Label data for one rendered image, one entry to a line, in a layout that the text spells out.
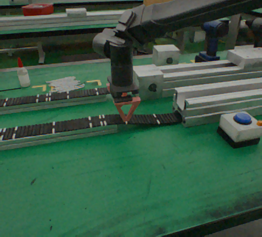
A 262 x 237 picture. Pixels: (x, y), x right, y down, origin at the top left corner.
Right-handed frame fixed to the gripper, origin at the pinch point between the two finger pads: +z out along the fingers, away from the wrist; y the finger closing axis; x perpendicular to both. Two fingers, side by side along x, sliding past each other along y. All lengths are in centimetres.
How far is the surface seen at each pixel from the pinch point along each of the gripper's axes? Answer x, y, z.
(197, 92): -24.7, 2.0, -1.6
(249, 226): -53, -12, 62
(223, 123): -25.7, -11.3, 1.2
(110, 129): 4.0, -1.4, 4.5
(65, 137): 16.6, -1.8, 4.5
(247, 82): -42.9, 2.1, -2.8
